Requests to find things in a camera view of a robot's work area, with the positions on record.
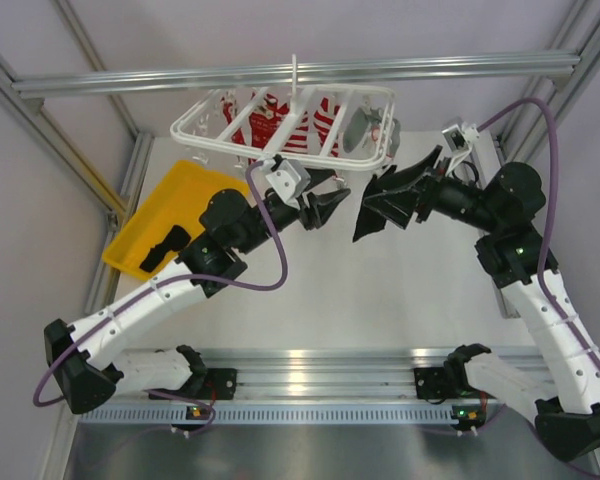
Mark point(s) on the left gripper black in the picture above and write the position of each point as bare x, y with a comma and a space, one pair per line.
321, 206

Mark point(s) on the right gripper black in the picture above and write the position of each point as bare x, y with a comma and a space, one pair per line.
398, 204

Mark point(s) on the white plastic clip hanger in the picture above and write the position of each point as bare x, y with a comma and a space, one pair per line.
203, 127

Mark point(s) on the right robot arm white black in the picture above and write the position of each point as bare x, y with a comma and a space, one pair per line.
516, 258

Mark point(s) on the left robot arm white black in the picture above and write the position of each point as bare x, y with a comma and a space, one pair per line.
92, 359

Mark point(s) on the red white striped sock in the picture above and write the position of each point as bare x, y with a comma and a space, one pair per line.
298, 140
323, 118

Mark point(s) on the grey sock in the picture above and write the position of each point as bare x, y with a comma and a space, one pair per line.
363, 129
394, 139

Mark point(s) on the yellow plastic tray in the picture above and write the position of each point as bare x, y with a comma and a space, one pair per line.
179, 198

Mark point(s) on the aluminium top crossbar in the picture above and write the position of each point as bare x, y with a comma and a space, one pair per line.
503, 64

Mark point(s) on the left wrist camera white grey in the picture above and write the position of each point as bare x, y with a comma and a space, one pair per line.
288, 178

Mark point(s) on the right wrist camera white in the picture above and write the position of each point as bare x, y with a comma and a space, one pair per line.
460, 136

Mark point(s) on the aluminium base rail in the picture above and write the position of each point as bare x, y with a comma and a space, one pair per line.
379, 375

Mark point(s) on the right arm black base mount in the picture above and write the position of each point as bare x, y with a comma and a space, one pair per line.
438, 384

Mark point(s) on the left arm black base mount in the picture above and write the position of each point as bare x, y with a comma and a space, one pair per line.
218, 384

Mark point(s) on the grey slotted cable duct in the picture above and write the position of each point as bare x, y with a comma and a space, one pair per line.
289, 414

